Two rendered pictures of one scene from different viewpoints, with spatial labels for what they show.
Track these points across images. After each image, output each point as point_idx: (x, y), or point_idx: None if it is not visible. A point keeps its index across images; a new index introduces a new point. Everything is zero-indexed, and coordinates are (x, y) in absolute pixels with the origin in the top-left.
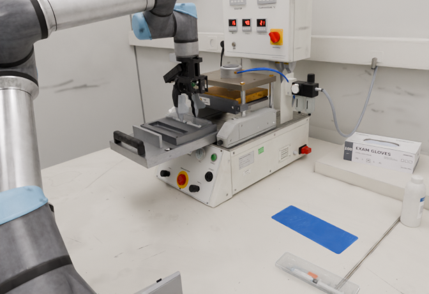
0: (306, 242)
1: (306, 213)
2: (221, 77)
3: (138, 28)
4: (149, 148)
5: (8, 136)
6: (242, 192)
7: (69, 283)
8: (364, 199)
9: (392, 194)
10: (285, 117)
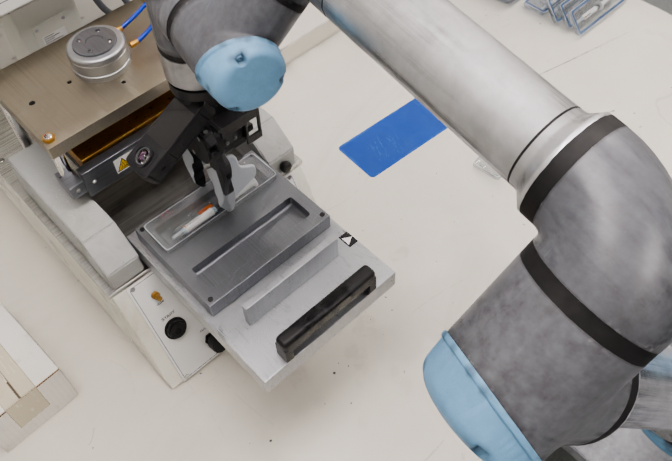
0: (437, 144)
1: (366, 134)
2: (108, 81)
3: (279, 76)
4: (334, 276)
5: (669, 356)
6: None
7: None
8: (333, 64)
9: (330, 31)
10: None
